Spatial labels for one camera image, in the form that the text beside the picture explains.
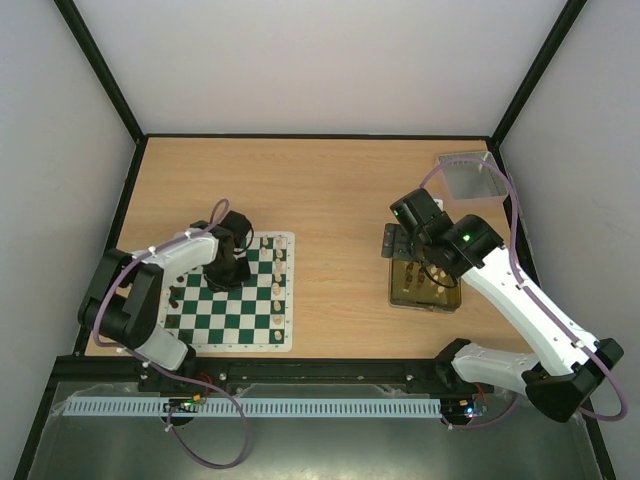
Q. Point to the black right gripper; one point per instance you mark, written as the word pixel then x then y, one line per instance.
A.
pixel 395 243

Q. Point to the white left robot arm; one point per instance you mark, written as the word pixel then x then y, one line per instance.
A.
pixel 122 302

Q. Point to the yellow transparent piece tray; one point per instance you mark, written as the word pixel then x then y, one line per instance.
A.
pixel 414 286

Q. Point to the green white chess board mat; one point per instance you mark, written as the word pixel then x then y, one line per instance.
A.
pixel 257 318

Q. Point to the grey metal tin box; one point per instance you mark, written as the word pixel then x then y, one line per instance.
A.
pixel 470 176

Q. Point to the black cage frame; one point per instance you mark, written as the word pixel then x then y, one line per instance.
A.
pixel 79 29

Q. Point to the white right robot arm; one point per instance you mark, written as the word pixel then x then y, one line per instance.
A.
pixel 567 364

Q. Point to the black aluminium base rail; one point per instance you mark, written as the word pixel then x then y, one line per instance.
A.
pixel 413 376

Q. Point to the light blue slotted cable duct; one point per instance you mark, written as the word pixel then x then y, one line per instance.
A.
pixel 253 408

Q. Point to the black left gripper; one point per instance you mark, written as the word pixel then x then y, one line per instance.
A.
pixel 218 286

